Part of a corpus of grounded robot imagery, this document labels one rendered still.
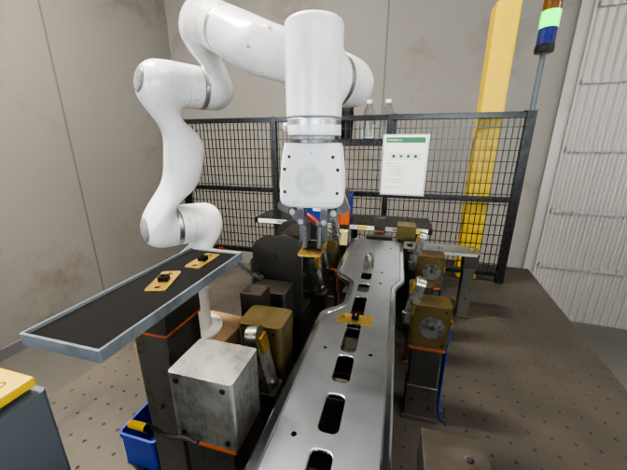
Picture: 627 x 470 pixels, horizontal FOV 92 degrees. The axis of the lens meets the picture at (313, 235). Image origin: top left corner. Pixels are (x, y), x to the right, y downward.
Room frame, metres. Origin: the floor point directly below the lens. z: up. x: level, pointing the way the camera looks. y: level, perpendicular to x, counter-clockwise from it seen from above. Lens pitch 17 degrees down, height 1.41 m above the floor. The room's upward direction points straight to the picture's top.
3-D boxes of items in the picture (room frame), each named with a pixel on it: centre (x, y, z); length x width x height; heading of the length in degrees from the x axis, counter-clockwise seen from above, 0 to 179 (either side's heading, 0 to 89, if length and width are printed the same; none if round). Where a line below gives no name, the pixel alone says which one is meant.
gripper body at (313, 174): (0.49, 0.00, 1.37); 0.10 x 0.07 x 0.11; 79
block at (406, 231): (1.32, -0.42, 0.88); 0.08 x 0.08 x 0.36; 75
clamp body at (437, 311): (0.65, -0.30, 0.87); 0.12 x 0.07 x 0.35; 75
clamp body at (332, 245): (1.14, -0.05, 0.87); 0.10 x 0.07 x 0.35; 75
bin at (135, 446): (0.55, 0.38, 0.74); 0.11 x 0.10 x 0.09; 165
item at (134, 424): (0.34, 0.22, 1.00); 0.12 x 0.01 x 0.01; 75
